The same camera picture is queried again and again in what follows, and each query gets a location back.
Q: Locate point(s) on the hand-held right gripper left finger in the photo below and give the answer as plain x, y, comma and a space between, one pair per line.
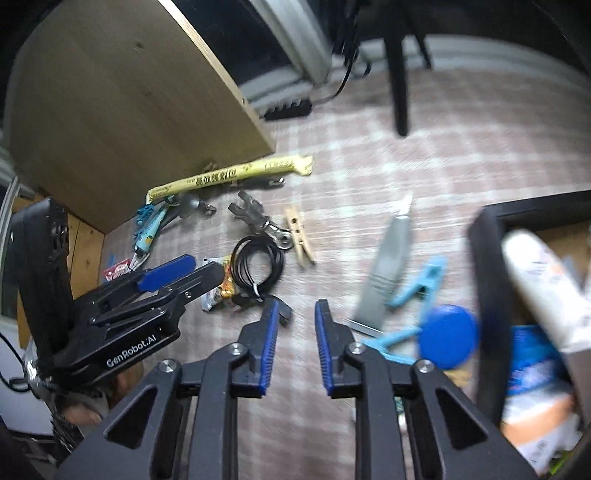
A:
270, 346

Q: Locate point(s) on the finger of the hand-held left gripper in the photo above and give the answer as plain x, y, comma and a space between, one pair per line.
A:
203, 281
166, 273

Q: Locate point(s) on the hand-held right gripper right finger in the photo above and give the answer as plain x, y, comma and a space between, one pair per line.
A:
323, 346

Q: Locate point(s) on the gold foil snack packet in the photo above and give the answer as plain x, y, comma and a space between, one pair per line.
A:
221, 288

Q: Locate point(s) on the metal spoon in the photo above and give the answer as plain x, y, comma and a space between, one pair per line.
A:
188, 206

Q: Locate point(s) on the black storage box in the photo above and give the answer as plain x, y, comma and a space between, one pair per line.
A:
489, 286

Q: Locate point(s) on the person's left hand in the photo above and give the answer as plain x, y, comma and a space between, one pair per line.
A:
85, 413

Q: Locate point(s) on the light blue tube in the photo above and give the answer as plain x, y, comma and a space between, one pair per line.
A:
148, 235

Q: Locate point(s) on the red white candy packet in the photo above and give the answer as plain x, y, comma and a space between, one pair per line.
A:
116, 270

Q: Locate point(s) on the blue plastic clip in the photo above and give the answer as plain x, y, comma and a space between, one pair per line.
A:
145, 213

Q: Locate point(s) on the wooden clothespin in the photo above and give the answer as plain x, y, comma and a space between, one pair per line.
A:
299, 237

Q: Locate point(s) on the long yellow packet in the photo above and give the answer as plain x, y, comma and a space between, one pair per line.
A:
231, 176

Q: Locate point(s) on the light blue clothespin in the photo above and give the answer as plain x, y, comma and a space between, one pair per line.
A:
422, 281

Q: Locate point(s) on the blue round lid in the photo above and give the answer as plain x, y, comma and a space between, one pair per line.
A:
449, 336

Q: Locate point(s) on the pink plaid table cloth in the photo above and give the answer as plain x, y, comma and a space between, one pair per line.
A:
351, 184

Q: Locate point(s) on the light wooden board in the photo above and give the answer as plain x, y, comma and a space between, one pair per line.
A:
120, 110

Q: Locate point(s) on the black power strip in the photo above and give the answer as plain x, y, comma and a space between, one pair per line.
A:
288, 110

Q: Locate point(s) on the blue white packet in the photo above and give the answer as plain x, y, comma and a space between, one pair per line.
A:
535, 360

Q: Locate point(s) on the white bottle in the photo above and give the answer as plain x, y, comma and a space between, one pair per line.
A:
540, 286

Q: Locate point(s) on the orange white packet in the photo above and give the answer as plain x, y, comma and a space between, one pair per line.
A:
540, 424

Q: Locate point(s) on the black chair leg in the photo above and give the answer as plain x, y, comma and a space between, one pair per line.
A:
399, 83

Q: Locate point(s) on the grey metal frame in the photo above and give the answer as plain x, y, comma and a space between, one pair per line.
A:
295, 37

